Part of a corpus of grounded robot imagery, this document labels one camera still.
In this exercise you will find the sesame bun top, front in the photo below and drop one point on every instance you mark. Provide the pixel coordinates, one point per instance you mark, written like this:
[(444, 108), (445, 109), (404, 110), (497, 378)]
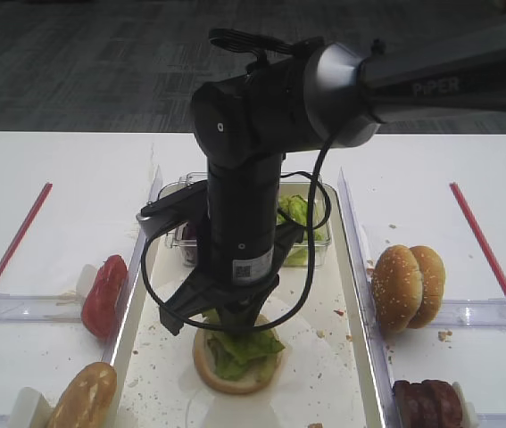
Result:
[(397, 288)]

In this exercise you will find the white block behind tomato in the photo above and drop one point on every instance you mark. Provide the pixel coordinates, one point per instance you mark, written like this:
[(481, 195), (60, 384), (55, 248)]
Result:
[(86, 281)]

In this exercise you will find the clear rail behind tomato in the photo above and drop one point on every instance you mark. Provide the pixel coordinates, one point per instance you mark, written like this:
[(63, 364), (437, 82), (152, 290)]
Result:
[(40, 308)]

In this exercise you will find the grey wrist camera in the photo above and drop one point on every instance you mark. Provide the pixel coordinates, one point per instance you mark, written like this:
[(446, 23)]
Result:
[(187, 204)]

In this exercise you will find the sesame bun , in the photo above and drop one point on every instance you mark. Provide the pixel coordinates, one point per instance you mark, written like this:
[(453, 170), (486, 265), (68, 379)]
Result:
[(397, 288), (431, 267)]

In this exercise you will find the green lettuce in container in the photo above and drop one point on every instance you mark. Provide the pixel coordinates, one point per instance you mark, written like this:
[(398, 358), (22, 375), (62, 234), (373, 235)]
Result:
[(295, 207)]

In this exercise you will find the bottom bun half on tray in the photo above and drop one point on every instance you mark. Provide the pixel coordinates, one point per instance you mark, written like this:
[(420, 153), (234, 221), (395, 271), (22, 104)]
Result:
[(203, 368)]

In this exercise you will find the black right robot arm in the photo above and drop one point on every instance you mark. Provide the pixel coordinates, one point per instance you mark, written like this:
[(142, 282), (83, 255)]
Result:
[(298, 98)]

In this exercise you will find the red strip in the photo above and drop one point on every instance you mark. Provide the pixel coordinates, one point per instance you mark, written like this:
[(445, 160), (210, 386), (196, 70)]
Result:
[(480, 237), (25, 225)]

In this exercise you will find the clear rail behind sesame buns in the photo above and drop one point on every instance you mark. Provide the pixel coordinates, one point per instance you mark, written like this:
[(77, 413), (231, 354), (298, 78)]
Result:
[(485, 314)]

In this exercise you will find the red tomato slice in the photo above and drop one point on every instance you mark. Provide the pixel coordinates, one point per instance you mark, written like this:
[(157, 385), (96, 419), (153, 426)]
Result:
[(98, 312)]

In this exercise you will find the white metal tray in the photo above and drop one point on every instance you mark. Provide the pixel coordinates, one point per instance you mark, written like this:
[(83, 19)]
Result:
[(320, 379)]

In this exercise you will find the sesame bun top, rear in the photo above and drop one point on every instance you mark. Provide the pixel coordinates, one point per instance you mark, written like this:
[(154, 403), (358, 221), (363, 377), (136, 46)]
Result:
[(431, 267)]

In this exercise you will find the white block behind patties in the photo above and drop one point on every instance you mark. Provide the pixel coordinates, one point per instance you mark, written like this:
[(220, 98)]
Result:
[(469, 414)]

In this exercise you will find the left red strip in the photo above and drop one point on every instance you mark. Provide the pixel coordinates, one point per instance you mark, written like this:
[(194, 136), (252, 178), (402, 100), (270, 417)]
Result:
[(25, 225)]

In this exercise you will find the long clear divider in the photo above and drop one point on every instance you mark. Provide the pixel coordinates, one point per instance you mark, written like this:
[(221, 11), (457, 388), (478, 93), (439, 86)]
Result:
[(129, 308), (374, 343)]

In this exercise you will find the left long clear divider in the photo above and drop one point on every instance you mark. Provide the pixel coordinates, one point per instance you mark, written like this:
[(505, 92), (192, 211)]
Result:
[(129, 308)]

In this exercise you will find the brown meat patties stack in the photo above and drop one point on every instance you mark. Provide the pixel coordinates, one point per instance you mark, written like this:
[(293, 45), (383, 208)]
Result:
[(431, 403)]

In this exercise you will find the white block behind left bun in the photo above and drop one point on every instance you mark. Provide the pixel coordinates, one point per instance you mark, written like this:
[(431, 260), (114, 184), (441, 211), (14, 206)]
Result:
[(30, 410)]

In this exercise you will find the right long clear divider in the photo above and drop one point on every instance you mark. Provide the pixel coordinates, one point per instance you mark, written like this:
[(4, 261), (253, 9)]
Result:
[(374, 343)]

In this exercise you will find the purple cabbage leaves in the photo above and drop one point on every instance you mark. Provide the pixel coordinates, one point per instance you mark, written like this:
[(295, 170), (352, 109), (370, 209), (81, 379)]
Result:
[(189, 248)]

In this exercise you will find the right red strip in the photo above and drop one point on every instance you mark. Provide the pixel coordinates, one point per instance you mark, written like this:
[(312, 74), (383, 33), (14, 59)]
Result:
[(480, 237)]

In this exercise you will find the toasted bun bottom, left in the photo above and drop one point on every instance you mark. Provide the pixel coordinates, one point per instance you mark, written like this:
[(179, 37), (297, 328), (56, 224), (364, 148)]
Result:
[(87, 398)]

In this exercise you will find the green lettuce leaf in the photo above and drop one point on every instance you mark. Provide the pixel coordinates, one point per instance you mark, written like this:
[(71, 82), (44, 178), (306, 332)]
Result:
[(235, 357)]

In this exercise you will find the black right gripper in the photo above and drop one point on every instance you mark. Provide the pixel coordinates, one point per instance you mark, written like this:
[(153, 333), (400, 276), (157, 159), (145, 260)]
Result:
[(239, 306)]

